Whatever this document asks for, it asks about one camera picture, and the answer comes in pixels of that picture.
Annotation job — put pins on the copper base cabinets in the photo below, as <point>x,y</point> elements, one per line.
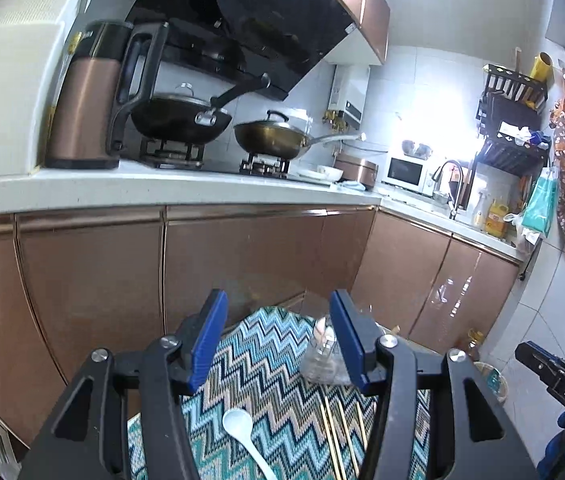
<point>87,285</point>

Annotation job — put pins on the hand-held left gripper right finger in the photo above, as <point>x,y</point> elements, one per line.
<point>350,345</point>

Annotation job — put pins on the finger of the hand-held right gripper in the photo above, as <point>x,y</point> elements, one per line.
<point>557,377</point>
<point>557,450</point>

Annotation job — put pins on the black wok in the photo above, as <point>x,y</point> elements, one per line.
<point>177,125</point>

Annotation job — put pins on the metal bowl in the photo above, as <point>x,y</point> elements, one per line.
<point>417,149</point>

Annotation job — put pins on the spray bottle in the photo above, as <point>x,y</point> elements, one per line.
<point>478,212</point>

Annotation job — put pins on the cooking oil bottle yellow cap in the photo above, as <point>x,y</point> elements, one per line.
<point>472,345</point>

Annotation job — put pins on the teal bag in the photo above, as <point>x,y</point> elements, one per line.
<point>540,205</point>

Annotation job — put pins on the zigzag patterned mat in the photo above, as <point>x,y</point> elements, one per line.
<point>272,375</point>

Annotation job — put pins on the white microwave oven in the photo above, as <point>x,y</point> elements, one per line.
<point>402,172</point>

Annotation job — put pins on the white spoon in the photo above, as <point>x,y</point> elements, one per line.
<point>236,422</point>

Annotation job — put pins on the black wall rack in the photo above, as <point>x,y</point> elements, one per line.
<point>507,110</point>

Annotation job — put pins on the white bowl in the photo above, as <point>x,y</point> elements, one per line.
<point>330,173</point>

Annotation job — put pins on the small plastic bag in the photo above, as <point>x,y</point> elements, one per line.
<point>525,240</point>

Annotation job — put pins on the copper rice cooker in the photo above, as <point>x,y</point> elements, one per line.
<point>357,170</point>

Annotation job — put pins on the glass lid of bronze wok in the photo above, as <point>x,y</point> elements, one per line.
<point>267,125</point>

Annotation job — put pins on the copper wall cabinet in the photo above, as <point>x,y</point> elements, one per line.
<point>362,15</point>

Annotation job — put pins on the yellow roll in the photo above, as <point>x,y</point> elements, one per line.
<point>542,66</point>

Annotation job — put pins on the clear utensil holder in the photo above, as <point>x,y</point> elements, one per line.
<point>320,365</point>

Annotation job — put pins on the black range hood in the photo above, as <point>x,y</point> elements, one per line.
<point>242,20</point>

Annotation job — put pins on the trash bin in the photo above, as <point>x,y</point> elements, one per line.
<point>492,380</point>

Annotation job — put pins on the glass lid of black wok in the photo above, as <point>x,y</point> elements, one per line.
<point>182,99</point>

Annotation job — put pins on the copper electric kettle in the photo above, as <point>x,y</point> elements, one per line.
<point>82,110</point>

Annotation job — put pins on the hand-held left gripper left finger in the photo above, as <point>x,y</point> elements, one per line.
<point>207,340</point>

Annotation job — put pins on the white plate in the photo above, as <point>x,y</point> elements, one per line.
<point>307,176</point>

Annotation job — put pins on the gas stove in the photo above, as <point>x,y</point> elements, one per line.
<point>222,167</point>

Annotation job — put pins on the gold chopstick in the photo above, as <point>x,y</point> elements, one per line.
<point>340,440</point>
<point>330,440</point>
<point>352,427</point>
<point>363,422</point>

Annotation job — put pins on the light dish cloth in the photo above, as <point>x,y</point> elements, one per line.
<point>351,185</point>

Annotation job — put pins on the bronze wok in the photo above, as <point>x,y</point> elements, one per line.
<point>267,142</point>

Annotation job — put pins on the metal kitchen faucet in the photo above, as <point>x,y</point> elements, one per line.
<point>446,162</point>

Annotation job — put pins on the white water heater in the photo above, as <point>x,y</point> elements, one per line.
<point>350,90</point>

